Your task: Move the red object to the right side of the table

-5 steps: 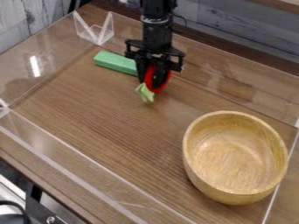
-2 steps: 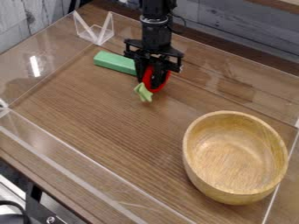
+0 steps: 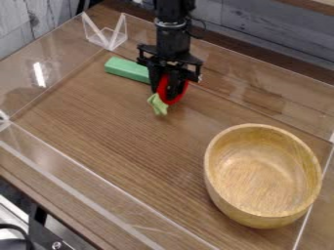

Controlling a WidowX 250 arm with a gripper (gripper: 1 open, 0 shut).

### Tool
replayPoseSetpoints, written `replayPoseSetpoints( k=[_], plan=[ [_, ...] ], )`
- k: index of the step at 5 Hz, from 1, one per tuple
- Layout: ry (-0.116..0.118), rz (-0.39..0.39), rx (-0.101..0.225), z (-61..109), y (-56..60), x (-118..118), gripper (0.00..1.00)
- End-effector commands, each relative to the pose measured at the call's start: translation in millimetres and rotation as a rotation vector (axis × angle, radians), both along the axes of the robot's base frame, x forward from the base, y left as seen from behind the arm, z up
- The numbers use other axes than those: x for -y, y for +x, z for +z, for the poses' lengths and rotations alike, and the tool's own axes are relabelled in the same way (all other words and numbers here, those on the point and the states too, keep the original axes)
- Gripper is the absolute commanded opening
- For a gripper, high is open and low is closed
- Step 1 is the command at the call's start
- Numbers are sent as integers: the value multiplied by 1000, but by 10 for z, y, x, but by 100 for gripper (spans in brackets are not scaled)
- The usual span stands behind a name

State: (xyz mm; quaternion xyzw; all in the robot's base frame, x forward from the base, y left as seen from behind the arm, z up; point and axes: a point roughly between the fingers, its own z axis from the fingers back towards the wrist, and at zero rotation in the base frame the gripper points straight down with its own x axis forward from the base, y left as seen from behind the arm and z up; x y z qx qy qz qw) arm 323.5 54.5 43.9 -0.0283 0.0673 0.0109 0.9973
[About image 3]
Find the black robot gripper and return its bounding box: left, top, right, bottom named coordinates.
left=137, top=44, right=203, bottom=101

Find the red plush strawberry toy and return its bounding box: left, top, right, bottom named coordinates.
left=146, top=74, right=189, bottom=116

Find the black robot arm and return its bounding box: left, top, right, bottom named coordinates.
left=137, top=0, right=203, bottom=104

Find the green rectangular foam block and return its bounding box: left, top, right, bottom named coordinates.
left=104, top=57, right=149, bottom=84

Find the wooden bowl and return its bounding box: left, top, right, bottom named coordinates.
left=203, top=123, right=321, bottom=229

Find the clear acrylic corner bracket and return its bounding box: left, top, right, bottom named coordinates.
left=81, top=13, right=128, bottom=51

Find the clear acrylic tray wall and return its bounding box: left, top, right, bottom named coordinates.
left=0, top=19, right=334, bottom=250

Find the black cable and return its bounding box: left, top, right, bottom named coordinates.
left=0, top=224, right=33, bottom=250

